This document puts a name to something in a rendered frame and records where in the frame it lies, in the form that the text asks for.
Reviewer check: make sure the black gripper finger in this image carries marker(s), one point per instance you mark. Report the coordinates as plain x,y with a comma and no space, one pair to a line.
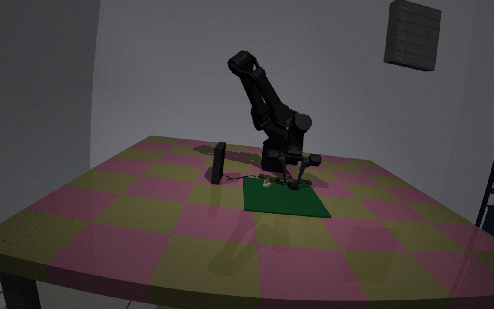
302,168
282,164

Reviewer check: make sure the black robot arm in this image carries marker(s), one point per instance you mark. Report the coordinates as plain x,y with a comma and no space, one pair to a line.
272,115

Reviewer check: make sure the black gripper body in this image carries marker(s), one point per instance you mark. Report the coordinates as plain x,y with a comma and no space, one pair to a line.
294,151

